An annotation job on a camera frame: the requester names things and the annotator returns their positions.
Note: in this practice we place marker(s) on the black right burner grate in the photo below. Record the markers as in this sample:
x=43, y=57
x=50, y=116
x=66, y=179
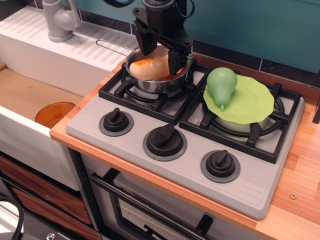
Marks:
x=264, y=140

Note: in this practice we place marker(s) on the wooden drawer fronts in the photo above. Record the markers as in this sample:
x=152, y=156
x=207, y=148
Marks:
x=47, y=198

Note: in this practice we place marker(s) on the green toy pear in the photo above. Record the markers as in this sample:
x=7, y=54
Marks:
x=221, y=82

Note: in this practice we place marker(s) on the oven door with black handle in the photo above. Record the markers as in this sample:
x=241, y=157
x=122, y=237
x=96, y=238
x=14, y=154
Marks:
x=149, y=214

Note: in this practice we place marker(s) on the teal wall cabinet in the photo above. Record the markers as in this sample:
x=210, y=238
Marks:
x=282, y=31

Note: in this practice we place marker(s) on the toy bread loaf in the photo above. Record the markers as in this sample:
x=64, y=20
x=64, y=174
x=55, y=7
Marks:
x=153, y=69

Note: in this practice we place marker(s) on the orange plastic cup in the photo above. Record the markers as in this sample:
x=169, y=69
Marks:
x=51, y=114

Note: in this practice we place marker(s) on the black left burner grate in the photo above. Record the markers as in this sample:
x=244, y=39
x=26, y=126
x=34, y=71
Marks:
x=166, y=107

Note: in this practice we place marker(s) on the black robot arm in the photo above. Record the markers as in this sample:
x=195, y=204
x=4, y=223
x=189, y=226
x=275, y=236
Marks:
x=162, y=22

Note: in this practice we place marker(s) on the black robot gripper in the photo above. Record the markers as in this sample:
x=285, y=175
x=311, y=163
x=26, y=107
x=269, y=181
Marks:
x=163, y=23

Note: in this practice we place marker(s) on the black middle stove knob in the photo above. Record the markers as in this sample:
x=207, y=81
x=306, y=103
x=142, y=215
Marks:
x=165, y=143

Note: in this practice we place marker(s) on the black burner grate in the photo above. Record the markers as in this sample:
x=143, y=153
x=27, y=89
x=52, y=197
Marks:
x=264, y=140
x=166, y=107

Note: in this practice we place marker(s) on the black right stove knob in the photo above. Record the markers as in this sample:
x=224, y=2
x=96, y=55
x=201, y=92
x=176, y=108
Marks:
x=220, y=166

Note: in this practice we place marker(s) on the steel pot with handle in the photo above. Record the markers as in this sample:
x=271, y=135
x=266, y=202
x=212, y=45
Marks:
x=134, y=55

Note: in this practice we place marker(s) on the black left stove knob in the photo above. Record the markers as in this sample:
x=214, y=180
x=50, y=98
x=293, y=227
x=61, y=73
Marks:
x=116, y=123

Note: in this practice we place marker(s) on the grey toy faucet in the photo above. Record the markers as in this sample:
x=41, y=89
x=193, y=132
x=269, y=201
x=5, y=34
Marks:
x=60, y=22

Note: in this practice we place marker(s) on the grey toy stove top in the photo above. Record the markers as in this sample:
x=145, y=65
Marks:
x=250, y=193

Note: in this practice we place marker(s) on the green plastic plate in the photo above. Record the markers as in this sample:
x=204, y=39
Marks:
x=250, y=102

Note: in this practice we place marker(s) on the black stove knob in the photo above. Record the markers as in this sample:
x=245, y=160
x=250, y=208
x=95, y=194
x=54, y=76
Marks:
x=220, y=166
x=165, y=143
x=116, y=123

